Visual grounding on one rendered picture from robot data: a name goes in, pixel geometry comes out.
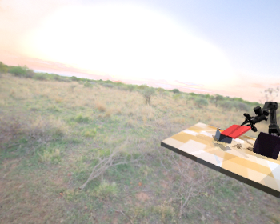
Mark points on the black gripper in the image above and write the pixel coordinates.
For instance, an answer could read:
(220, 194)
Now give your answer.
(252, 121)

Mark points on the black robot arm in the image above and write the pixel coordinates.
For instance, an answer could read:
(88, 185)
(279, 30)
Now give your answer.
(262, 113)

